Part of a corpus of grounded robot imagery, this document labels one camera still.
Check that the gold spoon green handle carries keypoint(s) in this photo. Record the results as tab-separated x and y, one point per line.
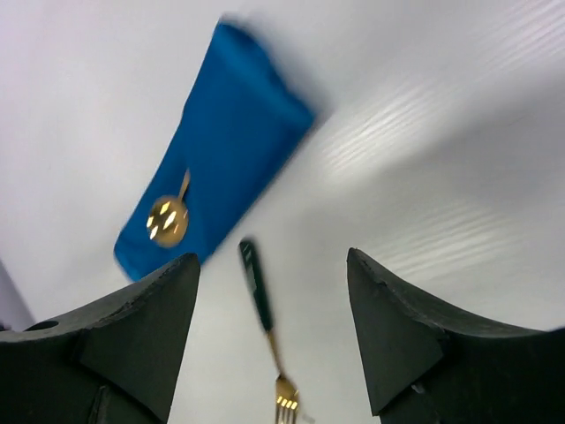
168	218

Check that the blue cloth napkin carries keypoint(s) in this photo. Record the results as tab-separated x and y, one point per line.
239	126

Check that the gold fork green handle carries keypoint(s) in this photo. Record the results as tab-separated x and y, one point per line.
286	392

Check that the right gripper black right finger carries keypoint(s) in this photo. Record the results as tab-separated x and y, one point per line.
427	361

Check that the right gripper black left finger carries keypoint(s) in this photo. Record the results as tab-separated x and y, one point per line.
114	360

